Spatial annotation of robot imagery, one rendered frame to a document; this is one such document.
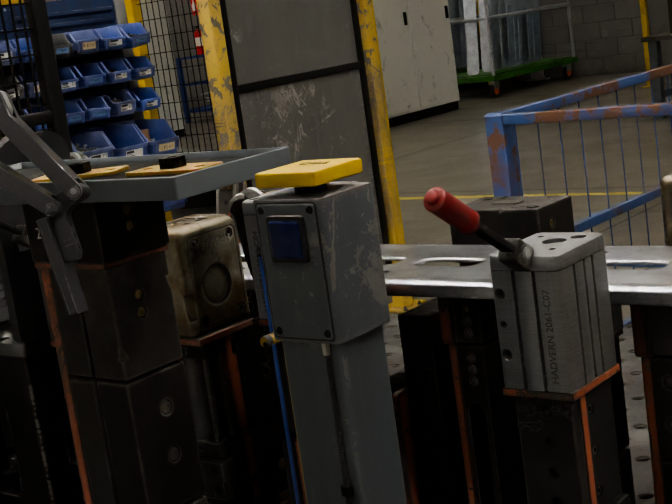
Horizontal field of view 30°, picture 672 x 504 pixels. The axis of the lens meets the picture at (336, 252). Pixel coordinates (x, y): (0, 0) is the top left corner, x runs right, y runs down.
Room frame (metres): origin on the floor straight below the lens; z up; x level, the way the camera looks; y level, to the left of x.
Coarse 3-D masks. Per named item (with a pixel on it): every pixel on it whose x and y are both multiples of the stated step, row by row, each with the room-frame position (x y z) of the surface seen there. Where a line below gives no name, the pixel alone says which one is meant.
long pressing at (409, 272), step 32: (384, 256) 1.36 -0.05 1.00; (416, 256) 1.34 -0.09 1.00; (448, 256) 1.31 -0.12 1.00; (480, 256) 1.29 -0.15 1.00; (608, 256) 1.20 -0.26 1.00; (640, 256) 1.18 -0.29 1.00; (416, 288) 1.20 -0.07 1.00; (448, 288) 1.17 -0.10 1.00; (480, 288) 1.15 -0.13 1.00; (640, 288) 1.05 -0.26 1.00
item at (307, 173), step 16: (304, 160) 0.99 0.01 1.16; (320, 160) 0.98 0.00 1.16; (336, 160) 0.96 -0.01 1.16; (352, 160) 0.95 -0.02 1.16; (256, 176) 0.95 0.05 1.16; (272, 176) 0.94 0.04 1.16; (288, 176) 0.93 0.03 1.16; (304, 176) 0.92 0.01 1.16; (320, 176) 0.92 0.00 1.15; (336, 176) 0.93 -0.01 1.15; (304, 192) 0.94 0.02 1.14
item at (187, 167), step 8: (160, 160) 1.05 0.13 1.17; (168, 160) 1.04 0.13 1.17; (176, 160) 1.04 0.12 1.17; (184, 160) 1.05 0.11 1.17; (144, 168) 1.08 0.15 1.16; (152, 168) 1.07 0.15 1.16; (160, 168) 1.05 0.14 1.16; (168, 168) 1.04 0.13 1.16; (176, 168) 1.04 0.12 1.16; (184, 168) 1.03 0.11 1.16; (192, 168) 1.02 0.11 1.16; (200, 168) 1.01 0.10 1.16; (128, 176) 1.06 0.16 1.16
